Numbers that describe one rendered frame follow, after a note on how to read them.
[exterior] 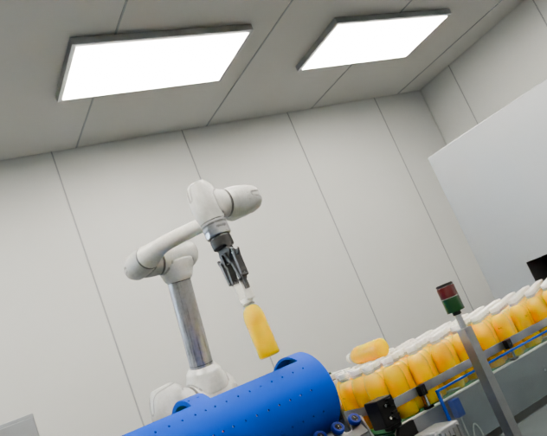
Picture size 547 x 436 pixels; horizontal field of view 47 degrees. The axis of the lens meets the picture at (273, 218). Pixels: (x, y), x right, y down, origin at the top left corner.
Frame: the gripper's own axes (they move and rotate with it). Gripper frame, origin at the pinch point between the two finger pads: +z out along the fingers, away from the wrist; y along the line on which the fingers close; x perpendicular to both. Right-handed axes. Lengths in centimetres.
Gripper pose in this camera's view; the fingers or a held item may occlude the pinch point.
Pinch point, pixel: (244, 291)
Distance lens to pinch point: 209.0
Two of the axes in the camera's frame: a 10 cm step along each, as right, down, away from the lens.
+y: 4.6, -4.2, -7.8
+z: 4.2, 8.8, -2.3
